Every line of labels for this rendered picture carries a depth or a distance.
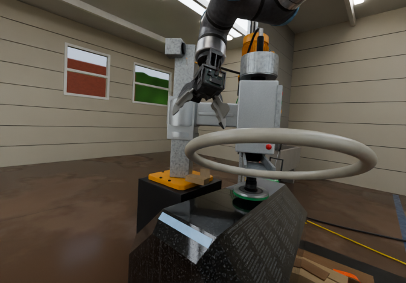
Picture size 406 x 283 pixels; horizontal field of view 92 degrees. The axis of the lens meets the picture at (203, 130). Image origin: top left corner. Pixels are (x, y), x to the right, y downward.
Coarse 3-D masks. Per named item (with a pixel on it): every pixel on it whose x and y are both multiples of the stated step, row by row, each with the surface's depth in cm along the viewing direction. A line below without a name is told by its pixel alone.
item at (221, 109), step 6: (216, 96) 56; (216, 102) 57; (222, 102) 55; (216, 108) 56; (222, 108) 55; (228, 108) 53; (216, 114) 57; (222, 114) 56; (222, 120) 56; (222, 126) 56
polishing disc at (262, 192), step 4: (240, 184) 133; (244, 184) 133; (236, 188) 125; (240, 188) 125; (260, 188) 127; (264, 188) 128; (236, 192) 119; (240, 192) 117; (244, 192) 118; (248, 192) 118; (252, 192) 118; (256, 192) 119; (260, 192) 119; (264, 192) 120; (244, 196) 115; (248, 196) 114; (252, 196) 113; (256, 196) 113; (260, 196) 114; (264, 196) 115
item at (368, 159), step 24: (192, 144) 48; (216, 144) 42; (288, 144) 36; (312, 144) 35; (336, 144) 35; (360, 144) 37; (216, 168) 74; (240, 168) 79; (336, 168) 60; (360, 168) 48
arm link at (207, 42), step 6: (210, 36) 56; (198, 42) 58; (204, 42) 56; (210, 42) 55; (216, 42) 56; (222, 42) 57; (198, 48) 57; (204, 48) 55; (210, 48) 55; (216, 48) 55; (222, 48) 57; (198, 54) 58; (222, 54) 57; (222, 60) 59
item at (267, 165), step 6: (264, 156) 109; (246, 162) 111; (252, 162) 113; (264, 162) 104; (270, 162) 89; (246, 168) 79; (252, 168) 95; (258, 168) 96; (264, 168) 97; (270, 168) 83
